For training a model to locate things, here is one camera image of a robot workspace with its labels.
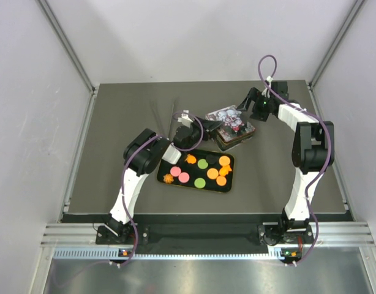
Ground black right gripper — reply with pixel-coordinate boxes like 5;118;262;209
236;88;274;122

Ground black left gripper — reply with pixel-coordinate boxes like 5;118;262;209
183;115;222;151

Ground dark square cookie tin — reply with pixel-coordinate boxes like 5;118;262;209
214;130;255;151

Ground gold tin lid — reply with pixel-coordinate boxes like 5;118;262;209
205;105;255;143

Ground metal serving tongs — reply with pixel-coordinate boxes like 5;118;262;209
149;97;179;138

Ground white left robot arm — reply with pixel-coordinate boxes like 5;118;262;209
98;113;222;244

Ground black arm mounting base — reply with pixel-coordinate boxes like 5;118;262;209
96;222;314;249

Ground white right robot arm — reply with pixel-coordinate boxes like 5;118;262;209
237;77;334;243

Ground black round cookie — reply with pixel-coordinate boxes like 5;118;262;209
206;155;217;165

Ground round orange cookie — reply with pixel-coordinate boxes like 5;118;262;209
219;156;231;167
206;168;219;179
216;176;227;187

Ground green round cookie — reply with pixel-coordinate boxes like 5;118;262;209
194;178;206;189
197;159;208;170

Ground black rectangular cookie tray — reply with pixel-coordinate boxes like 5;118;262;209
156;149;235;194

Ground pink round cookie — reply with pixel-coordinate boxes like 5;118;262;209
178;172;190;183
170;166;181;177

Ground orange star flower cookie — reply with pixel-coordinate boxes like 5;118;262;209
163;173;174;184

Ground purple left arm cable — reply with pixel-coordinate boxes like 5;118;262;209
119;111;205;267

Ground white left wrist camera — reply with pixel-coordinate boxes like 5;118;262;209
177;110;194;127

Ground right aluminium frame post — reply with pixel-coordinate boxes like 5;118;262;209
307;0;366;91

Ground aluminium frame post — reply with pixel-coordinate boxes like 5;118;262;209
36;0;96;94
307;0;366;91

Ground grey slotted cable duct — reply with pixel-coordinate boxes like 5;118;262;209
53;247;297;260

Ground left aluminium frame post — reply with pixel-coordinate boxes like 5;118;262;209
36;0;96;94

